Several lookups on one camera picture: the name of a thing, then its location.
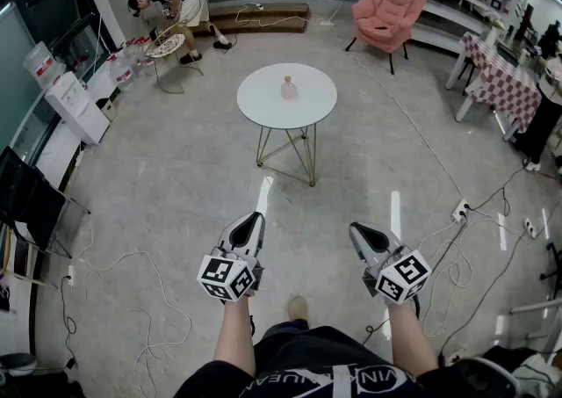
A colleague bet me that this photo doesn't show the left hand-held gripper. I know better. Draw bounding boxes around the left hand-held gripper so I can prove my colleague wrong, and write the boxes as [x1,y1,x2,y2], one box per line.
[196,211,266,304]

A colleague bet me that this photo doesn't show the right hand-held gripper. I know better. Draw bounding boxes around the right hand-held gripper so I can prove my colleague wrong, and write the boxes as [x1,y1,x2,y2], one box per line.
[349,221,432,306]

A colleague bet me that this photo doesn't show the small pink corked bottle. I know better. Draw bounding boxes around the small pink corked bottle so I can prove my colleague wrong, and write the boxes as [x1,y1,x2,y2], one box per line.
[280,75,300,102]

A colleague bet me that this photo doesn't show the person's right forearm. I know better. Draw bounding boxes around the person's right forearm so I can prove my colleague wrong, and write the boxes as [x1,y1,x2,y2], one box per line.
[385,299,440,378]

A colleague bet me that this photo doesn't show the person's left forearm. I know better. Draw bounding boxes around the person's left forearm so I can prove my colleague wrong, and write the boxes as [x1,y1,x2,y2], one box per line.
[213,297,257,378]

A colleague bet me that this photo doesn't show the round white side table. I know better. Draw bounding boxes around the round white side table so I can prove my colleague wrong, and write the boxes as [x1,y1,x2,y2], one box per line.
[236,62,338,188]

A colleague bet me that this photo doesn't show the person's beige shoe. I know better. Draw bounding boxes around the person's beige shoe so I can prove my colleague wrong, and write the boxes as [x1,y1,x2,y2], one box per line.
[287,295,311,322]

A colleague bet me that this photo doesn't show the person's black trousers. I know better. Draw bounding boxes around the person's black trousers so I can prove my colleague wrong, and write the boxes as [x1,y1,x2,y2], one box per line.
[253,319,392,372]

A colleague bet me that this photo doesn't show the person's black printed shirt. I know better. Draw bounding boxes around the person's black printed shirt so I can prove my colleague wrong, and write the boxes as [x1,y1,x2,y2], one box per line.
[173,355,444,398]

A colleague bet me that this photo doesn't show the clear water jug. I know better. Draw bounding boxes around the clear water jug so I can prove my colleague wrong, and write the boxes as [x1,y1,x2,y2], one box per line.
[22,40,67,90]
[106,53,135,93]

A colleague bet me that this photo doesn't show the white water dispenser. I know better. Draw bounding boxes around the white water dispenser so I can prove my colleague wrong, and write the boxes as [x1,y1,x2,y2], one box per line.
[43,71,111,146]

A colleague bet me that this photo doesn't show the checkered cloth table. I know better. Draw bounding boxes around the checkered cloth table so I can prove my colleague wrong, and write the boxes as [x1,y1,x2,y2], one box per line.
[445,31,544,142]

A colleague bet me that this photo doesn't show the wooden step platform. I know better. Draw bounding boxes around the wooden step platform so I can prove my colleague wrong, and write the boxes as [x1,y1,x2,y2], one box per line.
[192,1,311,35]

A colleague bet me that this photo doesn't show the black folding chair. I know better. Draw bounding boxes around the black folding chair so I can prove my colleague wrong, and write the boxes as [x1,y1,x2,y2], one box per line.
[0,145,92,260]

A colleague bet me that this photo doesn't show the pink armchair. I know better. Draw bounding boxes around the pink armchair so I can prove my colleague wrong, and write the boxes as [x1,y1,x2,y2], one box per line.
[344,0,428,76]

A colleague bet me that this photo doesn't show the white vase with flowers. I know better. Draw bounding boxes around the white vase with flowers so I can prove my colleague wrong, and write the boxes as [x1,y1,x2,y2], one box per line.
[485,18,506,48]

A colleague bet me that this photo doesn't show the looped white floor cable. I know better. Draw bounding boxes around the looped white floor cable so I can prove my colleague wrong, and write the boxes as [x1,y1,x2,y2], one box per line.
[69,224,194,398]

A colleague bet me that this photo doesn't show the long white floor cable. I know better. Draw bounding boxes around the long white floor cable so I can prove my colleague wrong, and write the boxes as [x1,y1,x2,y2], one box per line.
[349,51,465,205]

